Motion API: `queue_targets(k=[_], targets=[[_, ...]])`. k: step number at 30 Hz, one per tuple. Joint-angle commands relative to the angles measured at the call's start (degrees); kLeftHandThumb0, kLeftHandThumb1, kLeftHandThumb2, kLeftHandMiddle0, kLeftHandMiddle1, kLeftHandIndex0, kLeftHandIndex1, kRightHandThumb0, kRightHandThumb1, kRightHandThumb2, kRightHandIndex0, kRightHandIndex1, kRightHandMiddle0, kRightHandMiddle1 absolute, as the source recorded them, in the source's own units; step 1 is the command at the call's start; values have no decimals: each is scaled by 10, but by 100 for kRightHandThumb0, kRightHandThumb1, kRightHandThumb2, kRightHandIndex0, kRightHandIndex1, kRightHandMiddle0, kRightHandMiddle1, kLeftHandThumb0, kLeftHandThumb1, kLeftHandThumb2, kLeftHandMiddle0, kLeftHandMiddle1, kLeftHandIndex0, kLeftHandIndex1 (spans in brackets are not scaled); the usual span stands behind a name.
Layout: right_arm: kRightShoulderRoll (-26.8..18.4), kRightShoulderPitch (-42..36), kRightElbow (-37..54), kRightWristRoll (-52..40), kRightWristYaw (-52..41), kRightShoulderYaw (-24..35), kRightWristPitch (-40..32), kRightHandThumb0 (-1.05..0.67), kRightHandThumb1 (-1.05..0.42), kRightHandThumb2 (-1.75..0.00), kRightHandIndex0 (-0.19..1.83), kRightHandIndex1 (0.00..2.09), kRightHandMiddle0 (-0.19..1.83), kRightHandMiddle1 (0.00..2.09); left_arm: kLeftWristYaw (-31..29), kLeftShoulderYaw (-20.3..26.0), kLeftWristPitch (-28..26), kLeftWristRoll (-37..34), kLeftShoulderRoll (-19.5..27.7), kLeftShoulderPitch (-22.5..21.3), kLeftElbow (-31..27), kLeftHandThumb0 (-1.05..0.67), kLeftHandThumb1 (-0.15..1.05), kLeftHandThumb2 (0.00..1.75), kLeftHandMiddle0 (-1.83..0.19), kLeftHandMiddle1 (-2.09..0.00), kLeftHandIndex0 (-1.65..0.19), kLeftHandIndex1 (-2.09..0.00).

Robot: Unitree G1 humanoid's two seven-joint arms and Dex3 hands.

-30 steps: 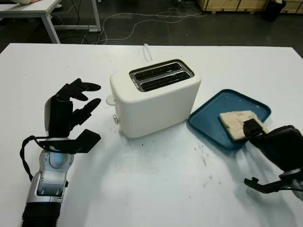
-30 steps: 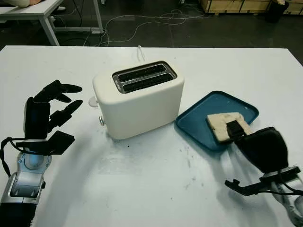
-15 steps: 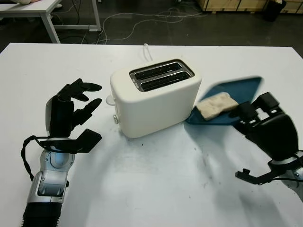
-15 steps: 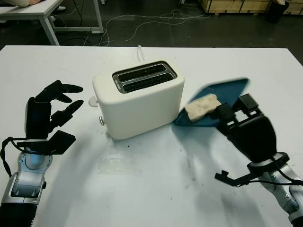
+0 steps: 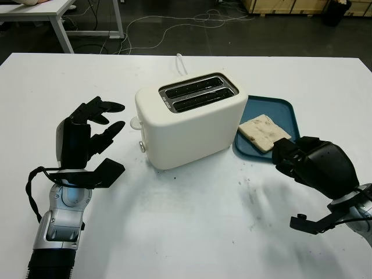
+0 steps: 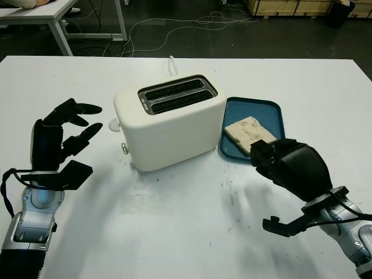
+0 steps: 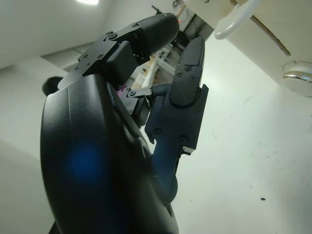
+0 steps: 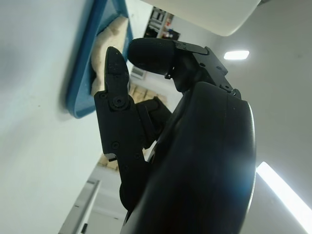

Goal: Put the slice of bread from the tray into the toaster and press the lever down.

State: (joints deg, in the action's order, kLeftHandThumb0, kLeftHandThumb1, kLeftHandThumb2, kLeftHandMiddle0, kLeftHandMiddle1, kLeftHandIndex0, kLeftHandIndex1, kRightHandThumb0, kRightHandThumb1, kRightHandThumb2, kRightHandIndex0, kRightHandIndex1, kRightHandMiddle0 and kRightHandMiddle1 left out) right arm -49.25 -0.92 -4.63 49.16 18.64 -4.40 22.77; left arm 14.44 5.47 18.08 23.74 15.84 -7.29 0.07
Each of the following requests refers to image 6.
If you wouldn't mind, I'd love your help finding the cream white two-slot toaster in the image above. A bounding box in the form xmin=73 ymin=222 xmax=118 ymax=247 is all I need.
xmin=113 ymin=74 xmax=227 ymax=172

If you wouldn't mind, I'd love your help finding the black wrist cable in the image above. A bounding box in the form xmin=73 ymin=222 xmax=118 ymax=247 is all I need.
xmin=1 ymin=167 xmax=30 ymax=217
xmin=328 ymin=190 xmax=372 ymax=227

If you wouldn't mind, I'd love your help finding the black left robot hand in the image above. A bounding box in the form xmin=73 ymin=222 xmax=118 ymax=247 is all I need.
xmin=30 ymin=98 xmax=103 ymax=171

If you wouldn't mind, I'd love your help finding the slice of white bread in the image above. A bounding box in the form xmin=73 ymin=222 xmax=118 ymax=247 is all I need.
xmin=223 ymin=116 xmax=278 ymax=155

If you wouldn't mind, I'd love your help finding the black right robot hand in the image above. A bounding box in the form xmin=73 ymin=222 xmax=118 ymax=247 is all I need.
xmin=249 ymin=138 xmax=334 ymax=202

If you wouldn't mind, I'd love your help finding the white office desk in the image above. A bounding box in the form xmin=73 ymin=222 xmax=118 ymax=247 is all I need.
xmin=0 ymin=0 xmax=128 ymax=56

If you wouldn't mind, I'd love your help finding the person in beige sleeve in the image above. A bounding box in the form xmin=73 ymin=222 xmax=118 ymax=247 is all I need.
xmin=0 ymin=0 xmax=56 ymax=9

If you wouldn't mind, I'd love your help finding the wooden crate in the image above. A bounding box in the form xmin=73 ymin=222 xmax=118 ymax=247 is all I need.
xmin=243 ymin=0 xmax=335 ymax=17

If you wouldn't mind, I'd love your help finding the white cable on floor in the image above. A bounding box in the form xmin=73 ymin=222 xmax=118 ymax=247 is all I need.
xmin=120 ymin=11 xmax=256 ymax=56

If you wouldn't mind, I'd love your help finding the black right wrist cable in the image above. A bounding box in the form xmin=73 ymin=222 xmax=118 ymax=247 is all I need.
xmin=328 ymin=190 xmax=372 ymax=227

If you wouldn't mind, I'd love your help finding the white toaster power cord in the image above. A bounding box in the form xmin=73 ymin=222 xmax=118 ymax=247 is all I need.
xmin=168 ymin=55 xmax=181 ymax=77

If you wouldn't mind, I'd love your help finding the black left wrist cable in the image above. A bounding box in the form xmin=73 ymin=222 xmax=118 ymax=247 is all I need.
xmin=1 ymin=167 xmax=30 ymax=217

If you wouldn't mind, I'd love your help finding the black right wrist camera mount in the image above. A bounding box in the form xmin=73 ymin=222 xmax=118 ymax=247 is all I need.
xmin=262 ymin=187 xmax=349 ymax=238

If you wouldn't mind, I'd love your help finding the black trash bin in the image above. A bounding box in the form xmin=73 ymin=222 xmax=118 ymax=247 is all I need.
xmin=328 ymin=0 xmax=356 ymax=29

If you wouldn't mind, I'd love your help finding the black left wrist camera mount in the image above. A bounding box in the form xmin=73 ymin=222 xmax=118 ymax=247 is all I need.
xmin=20 ymin=159 xmax=94 ymax=191

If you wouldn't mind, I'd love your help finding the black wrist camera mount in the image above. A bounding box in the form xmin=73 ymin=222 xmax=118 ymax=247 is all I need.
xmin=262 ymin=187 xmax=349 ymax=238
xmin=20 ymin=159 xmax=94 ymax=191

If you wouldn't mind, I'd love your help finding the blue plastic tray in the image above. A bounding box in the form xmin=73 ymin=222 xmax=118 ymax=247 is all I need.
xmin=217 ymin=96 xmax=287 ymax=162

